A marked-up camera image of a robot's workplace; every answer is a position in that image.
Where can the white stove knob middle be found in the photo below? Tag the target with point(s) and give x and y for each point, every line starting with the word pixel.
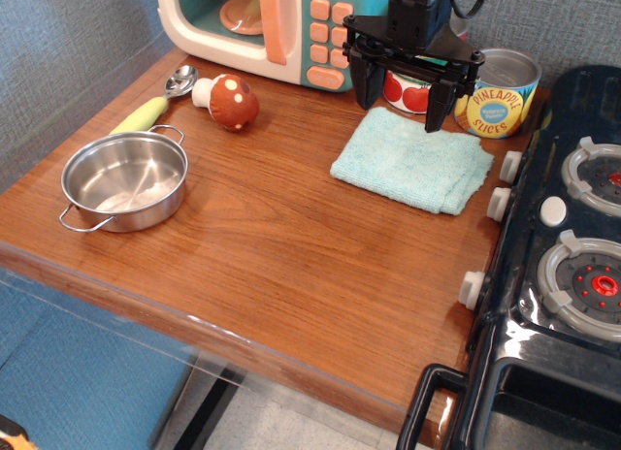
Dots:
pixel 498 203

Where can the white stove knob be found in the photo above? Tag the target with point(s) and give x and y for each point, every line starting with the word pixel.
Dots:
pixel 510 166
pixel 470 289
pixel 498 203

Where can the light blue folded cloth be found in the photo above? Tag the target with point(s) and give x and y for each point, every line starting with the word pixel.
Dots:
pixel 395 157

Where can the brown plush toy mushroom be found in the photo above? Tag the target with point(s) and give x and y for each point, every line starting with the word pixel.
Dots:
pixel 229 99

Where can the white stove knob bottom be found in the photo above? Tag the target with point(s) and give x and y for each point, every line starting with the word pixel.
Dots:
pixel 470 289

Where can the tomato sauce can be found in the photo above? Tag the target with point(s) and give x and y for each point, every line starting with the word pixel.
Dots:
pixel 405 93

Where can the white stove knob top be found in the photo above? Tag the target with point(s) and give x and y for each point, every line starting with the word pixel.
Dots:
pixel 510 166

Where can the black toy stove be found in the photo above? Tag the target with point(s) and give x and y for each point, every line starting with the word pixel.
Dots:
pixel 544 348

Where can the green handled metal spoon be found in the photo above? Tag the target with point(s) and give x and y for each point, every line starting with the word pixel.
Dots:
pixel 144 117

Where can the orange microwave turntable plate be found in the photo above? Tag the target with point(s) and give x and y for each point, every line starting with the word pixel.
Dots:
pixel 242 17

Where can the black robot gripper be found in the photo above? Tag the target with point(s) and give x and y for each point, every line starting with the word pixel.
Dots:
pixel 414 38

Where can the pineapple slices can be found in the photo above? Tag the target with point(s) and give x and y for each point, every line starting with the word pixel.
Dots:
pixel 505 89

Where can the stainless steel pot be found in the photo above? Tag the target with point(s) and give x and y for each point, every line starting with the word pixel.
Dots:
pixel 125 182

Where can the toy microwave oven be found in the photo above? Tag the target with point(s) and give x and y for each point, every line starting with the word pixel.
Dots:
pixel 302 40

